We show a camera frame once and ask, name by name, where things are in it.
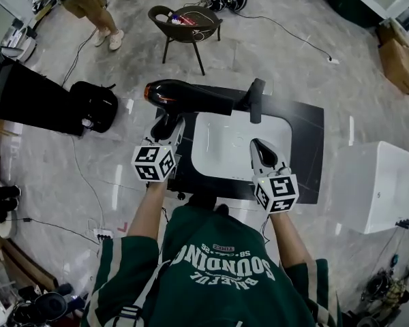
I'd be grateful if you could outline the person's right forearm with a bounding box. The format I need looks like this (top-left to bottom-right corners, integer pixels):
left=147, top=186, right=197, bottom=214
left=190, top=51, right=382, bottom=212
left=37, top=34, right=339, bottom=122
left=269, top=211, right=317, bottom=269

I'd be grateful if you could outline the dark green cabinet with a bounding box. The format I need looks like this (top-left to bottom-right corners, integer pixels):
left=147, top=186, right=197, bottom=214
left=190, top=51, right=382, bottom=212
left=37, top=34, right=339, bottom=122
left=326, top=0, right=409, bottom=31

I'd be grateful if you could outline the person's black shoe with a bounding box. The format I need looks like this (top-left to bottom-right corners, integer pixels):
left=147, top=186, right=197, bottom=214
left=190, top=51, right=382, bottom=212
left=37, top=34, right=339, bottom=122
left=187, top=193, right=230, bottom=217

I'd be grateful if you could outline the white power strip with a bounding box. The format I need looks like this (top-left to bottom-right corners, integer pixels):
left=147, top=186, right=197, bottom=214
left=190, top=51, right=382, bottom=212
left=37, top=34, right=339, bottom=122
left=92, top=228, right=115, bottom=242

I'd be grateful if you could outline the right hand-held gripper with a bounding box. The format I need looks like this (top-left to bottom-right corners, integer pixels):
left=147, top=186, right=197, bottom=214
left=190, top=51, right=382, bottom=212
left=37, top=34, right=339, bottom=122
left=249, top=138, right=301, bottom=215

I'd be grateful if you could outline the black sink counter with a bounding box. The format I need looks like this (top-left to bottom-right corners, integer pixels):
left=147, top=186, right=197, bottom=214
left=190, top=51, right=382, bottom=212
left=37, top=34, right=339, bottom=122
left=155, top=84, right=325, bottom=206

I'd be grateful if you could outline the red packet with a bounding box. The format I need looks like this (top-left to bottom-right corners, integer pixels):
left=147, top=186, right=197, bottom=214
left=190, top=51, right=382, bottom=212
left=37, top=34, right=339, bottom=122
left=172, top=13, right=197, bottom=27

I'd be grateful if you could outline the black hair dryer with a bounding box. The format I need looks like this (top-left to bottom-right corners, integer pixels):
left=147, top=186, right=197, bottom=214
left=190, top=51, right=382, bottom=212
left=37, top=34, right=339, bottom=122
left=143, top=78, right=236, bottom=140

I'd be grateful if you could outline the person's green printed shirt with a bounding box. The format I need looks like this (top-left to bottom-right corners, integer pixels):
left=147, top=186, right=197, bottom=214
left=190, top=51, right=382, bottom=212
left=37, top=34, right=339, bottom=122
left=80, top=204, right=342, bottom=327

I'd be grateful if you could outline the white sink basin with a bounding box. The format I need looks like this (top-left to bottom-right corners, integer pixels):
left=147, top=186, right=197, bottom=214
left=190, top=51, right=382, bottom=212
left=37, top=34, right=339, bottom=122
left=190, top=110, right=293, bottom=183

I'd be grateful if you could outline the thin white floor cable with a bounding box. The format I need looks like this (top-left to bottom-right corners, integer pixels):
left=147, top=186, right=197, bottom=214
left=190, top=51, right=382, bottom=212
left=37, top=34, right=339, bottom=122
left=70, top=135, right=106, bottom=231

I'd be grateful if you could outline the cardboard box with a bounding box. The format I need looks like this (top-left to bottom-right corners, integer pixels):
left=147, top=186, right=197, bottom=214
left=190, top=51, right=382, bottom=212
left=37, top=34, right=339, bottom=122
left=377, top=24, right=409, bottom=95

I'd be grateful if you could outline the black backpack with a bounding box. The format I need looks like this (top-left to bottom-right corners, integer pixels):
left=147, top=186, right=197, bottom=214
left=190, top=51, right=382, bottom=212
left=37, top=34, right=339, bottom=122
left=69, top=80, right=119, bottom=134

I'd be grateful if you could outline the black faucet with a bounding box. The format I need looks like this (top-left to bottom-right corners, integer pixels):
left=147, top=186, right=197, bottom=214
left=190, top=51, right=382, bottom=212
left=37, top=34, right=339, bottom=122
left=236, top=78, right=267, bottom=125

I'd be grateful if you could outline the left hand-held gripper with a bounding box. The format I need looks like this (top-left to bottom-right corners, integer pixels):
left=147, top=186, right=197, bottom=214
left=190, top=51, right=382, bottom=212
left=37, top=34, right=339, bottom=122
left=131, top=114, right=187, bottom=184

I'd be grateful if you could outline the brown wicker chair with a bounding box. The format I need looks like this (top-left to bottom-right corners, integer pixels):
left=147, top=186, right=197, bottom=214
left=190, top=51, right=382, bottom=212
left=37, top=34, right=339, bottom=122
left=147, top=5, right=224, bottom=76

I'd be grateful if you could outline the black flat case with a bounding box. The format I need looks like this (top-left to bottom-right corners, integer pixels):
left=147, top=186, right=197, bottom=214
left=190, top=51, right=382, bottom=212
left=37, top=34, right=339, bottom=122
left=0, top=57, right=87, bottom=137

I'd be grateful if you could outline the black floor cable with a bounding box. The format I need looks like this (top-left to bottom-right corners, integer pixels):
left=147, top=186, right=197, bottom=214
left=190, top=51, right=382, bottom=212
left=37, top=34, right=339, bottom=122
left=232, top=9, right=333, bottom=61

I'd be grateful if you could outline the person's left forearm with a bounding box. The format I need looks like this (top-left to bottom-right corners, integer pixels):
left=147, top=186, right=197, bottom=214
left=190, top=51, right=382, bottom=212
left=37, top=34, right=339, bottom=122
left=126, top=180, right=168, bottom=240

